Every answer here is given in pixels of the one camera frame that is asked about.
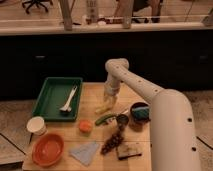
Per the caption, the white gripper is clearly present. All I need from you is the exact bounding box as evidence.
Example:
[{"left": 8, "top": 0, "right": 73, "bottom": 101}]
[{"left": 104, "top": 75, "right": 120, "bottom": 106}]

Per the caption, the grey folded cloth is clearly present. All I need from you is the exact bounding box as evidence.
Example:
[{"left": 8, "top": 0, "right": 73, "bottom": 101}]
[{"left": 69, "top": 141, "right": 99, "bottom": 166}]

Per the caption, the dark bowl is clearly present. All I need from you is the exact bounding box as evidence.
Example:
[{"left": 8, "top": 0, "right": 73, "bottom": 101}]
[{"left": 130, "top": 102, "right": 150, "bottom": 125}]

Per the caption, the yellow banana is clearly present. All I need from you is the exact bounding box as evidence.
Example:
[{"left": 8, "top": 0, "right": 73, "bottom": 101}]
[{"left": 95, "top": 103, "right": 112, "bottom": 114}]

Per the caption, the orange plastic bowl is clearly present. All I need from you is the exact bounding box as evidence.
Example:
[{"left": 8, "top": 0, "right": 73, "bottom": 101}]
[{"left": 32, "top": 133, "right": 64, "bottom": 167}]

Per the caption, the teal object in bowl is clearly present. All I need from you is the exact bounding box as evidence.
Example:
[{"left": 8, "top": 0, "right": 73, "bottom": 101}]
[{"left": 132, "top": 107, "right": 149, "bottom": 120}]

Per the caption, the green plastic tray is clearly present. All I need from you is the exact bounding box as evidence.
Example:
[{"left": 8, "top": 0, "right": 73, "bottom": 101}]
[{"left": 32, "top": 77, "right": 83, "bottom": 122}]

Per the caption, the white paper cup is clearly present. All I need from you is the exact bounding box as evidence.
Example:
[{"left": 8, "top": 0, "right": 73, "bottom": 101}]
[{"left": 26, "top": 116, "right": 46, "bottom": 135}]

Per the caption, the metal measuring cup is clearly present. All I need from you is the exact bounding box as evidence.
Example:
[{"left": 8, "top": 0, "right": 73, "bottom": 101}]
[{"left": 116, "top": 114, "right": 129, "bottom": 131}]

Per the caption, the small orange fruit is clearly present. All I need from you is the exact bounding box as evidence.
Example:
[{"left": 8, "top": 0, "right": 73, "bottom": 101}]
[{"left": 78, "top": 120, "right": 93, "bottom": 133}]

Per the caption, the purple grape bunch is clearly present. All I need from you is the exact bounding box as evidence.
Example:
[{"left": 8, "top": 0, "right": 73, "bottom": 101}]
[{"left": 101, "top": 131, "right": 124, "bottom": 155}]

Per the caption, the white plastic spatula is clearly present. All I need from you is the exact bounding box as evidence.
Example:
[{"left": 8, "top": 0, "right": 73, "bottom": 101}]
[{"left": 60, "top": 86, "right": 77, "bottom": 112}]

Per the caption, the green cucumber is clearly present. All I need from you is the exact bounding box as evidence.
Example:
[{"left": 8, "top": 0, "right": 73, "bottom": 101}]
[{"left": 95, "top": 114, "right": 116, "bottom": 126}]

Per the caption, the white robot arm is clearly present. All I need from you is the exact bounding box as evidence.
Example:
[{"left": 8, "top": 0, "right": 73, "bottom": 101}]
[{"left": 104, "top": 58, "right": 201, "bottom": 171}]

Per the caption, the black office chair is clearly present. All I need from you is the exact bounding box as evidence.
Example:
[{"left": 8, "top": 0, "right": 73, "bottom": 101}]
[{"left": 21, "top": 0, "right": 53, "bottom": 14}]

